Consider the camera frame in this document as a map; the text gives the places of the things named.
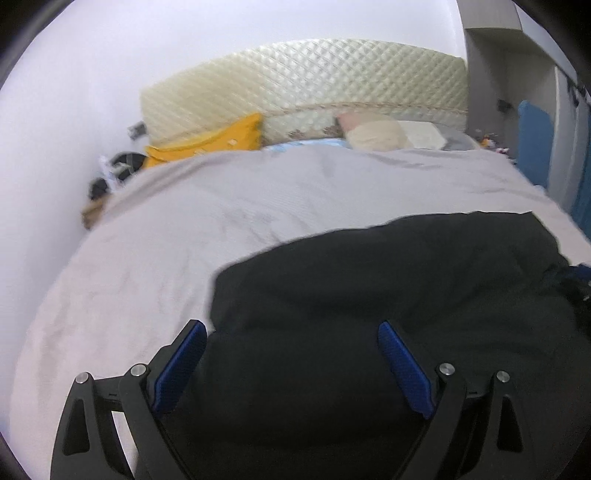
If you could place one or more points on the cream quilted headboard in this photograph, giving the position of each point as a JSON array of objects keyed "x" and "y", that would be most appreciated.
[{"x": 314, "y": 78}]

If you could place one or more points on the pink pillow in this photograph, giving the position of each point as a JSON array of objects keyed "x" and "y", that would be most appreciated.
[{"x": 353, "y": 122}]

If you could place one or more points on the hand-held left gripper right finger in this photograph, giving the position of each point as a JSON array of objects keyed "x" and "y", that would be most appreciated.
[{"x": 406, "y": 369}]

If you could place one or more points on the black bag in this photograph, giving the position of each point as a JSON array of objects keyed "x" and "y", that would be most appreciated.
[{"x": 129, "y": 162}]

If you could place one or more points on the black puffer jacket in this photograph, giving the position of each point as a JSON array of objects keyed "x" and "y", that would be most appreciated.
[{"x": 369, "y": 286}]

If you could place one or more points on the white pillow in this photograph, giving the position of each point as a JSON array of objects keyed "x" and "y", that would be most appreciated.
[{"x": 422, "y": 134}]

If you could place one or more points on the cluster of small bottles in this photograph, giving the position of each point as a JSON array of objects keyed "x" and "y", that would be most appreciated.
[{"x": 493, "y": 144}]

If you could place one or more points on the grey bedspread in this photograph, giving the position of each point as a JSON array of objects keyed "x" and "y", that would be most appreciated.
[{"x": 207, "y": 221}]

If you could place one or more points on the dark wall switch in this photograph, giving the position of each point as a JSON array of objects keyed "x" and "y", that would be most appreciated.
[{"x": 504, "y": 105}]

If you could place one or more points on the grey white wardrobe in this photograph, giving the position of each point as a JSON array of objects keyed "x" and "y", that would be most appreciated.
[{"x": 531, "y": 55}]

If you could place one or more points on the wooden nightstand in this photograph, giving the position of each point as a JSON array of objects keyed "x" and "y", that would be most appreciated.
[{"x": 94, "y": 212}]

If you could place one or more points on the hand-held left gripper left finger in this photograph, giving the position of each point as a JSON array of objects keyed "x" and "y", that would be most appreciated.
[{"x": 178, "y": 369}]

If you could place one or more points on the grey wall socket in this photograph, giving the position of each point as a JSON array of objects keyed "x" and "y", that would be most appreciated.
[{"x": 137, "y": 131}]

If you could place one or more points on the white bottle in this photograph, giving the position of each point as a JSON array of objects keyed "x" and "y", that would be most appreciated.
[{"x": 111, "y": 170}]

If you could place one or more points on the yellow pillow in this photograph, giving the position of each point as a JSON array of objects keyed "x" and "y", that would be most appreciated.
[{"x": 217, "y": 141}]

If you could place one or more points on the grey pillow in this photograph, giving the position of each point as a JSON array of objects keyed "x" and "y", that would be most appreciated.
[{"x": 461, "y": 138}]

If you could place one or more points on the light blue patterned sheet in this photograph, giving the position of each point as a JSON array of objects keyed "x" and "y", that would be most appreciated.
[{"x": 304, "y": 144}]

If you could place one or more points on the blue padded board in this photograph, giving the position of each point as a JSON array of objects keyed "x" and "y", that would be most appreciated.
[{"x": 535, "y": 143}]

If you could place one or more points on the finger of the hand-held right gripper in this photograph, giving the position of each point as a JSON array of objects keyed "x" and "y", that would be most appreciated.
[{"x": 575, "y": 282}]

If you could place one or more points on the beige pillow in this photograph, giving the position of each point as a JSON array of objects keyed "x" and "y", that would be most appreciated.
[{"x": 376, "y": 136}]

